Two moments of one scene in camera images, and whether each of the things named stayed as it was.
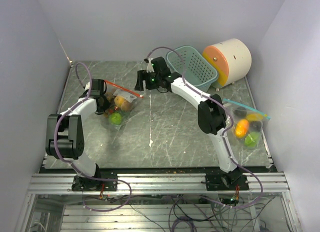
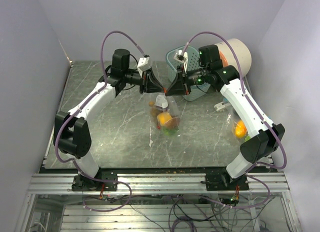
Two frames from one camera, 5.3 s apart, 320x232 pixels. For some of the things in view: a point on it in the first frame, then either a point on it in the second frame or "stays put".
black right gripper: (143, 75) → (177, 87)
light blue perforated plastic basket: (198, 73) stays put
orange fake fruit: (119, 100) → (162, 117)
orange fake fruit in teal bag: (242, 128) stays put
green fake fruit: (116, 118) → (171, 131)
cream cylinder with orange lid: (231, 59) stays put
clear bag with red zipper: (122, 102) → (165, 113)
